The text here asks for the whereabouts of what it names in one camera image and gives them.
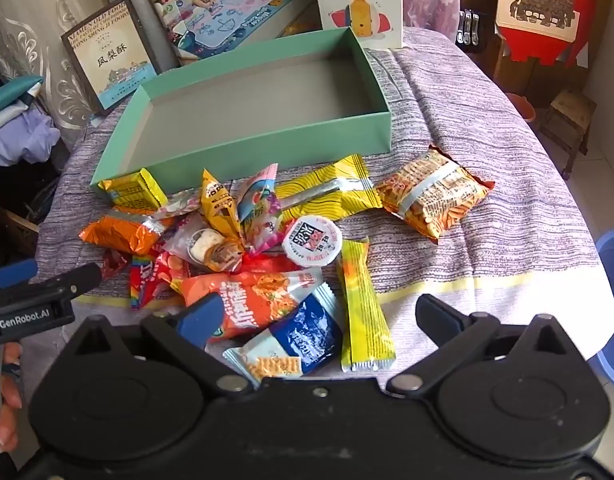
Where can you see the yellow orange triangular packet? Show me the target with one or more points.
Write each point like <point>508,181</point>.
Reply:
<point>219,205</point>

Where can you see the orange red snack pouch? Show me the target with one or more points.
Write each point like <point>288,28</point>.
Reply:
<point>257,300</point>

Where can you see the large orange noodle snack packet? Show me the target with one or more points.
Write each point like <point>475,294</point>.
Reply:
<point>432,195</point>

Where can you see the purple grape jelly packet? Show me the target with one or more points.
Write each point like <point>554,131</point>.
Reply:
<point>267,232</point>

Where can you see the yellow green stick packet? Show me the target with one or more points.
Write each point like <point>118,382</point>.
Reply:
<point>364,310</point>

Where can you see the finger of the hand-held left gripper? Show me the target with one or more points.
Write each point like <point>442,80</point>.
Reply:
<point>14,272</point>
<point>72,280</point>

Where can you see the lavender cloth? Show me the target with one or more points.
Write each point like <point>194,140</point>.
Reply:
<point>22,137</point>

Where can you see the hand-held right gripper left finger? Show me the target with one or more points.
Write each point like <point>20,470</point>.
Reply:
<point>201,317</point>

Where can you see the red snack packet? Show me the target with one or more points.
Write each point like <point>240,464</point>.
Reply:
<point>267,263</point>

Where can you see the red paper cutout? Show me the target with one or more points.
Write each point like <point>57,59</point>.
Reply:
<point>542,5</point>

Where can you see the metal clips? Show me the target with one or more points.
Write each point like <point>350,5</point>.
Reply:
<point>468,27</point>

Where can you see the orange plastic bucket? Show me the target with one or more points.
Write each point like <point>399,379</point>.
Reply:
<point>522,106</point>

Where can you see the round white jelly cup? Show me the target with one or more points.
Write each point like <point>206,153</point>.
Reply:
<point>312,240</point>

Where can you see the yellow wavy-pattern snack packet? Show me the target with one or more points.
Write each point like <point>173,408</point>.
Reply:
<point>332,190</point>

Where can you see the rainbow striped candy packet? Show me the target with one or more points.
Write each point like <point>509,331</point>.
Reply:
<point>147,280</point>

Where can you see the small red candy packet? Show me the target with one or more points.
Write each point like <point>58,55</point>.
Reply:
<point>114,262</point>

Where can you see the brown cardboard box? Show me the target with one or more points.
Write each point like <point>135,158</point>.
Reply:
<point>532,80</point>

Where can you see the drawing mat toy box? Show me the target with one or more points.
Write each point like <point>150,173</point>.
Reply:
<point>227,10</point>

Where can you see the brown framed pastry box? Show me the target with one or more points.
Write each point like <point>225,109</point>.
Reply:
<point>107,55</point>

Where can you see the shiny orange snack packet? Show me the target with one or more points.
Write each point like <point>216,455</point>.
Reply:
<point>122,232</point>

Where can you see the person's left hand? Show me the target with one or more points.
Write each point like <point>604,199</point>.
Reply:
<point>9,385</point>

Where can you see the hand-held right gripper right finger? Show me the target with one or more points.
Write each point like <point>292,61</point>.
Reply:
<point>437,317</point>

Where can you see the teal cloth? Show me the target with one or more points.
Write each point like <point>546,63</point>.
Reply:
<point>9,95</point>

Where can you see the white lace curtain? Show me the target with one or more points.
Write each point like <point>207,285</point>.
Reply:
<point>32,25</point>

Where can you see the pink patterned snack packet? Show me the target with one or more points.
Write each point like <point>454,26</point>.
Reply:
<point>179,202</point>

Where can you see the wooden stool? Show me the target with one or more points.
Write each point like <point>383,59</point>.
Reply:
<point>569,120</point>

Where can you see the small yellow snack packet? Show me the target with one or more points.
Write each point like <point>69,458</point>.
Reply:
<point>132,190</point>

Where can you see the pink blue candy packet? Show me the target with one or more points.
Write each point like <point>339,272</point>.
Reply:
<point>257,185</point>

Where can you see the clear cookie packet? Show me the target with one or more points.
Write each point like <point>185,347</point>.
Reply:
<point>202,245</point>

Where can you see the white duck toy box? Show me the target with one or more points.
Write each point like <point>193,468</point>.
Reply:
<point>359,0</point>

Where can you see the blue white cracker packet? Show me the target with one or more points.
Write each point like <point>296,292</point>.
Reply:
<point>297,335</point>

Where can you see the mint green cardboard box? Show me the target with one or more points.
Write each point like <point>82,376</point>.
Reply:
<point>257,105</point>

